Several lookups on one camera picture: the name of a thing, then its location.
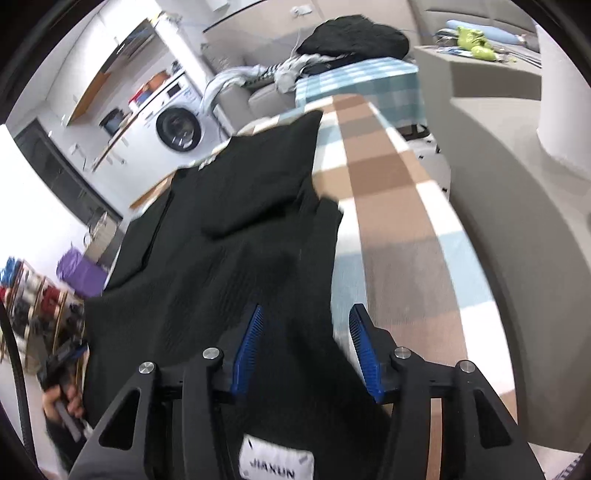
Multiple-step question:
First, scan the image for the black knit garment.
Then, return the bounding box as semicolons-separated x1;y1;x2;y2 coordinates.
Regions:
83;110;389;479

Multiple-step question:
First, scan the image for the checkered brown blue tablecloth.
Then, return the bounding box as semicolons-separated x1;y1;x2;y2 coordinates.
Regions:
128;94;518;480

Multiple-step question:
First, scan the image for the purple bag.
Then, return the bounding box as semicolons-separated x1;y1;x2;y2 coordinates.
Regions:
56;247;107;298

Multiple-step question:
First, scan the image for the shoe rack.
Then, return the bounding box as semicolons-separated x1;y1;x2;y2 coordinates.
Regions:
1;257;85;375

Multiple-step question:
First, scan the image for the green toy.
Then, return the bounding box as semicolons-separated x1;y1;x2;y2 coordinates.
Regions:
457;26;498;62

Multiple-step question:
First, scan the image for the white washing machine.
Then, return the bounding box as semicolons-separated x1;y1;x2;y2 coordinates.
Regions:
125;73;228;168

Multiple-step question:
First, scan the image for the grey cube ottoman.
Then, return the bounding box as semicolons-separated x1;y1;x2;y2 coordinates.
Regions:
414;46;542;102

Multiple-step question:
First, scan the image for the black clothes pile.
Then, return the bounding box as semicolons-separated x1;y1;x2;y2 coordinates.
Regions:
297;15;410;59

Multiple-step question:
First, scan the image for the grey sofa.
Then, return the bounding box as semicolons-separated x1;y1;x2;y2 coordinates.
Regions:
216;83;296;133

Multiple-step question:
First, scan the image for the teal checkered cloth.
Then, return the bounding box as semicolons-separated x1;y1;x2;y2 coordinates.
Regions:
295;57;427;128

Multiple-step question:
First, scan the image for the white grey draped cloth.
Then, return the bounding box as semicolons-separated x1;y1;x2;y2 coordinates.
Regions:
200;54;331;114

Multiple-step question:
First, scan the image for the person left hand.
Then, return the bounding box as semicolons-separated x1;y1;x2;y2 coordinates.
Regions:
42;384;84;424

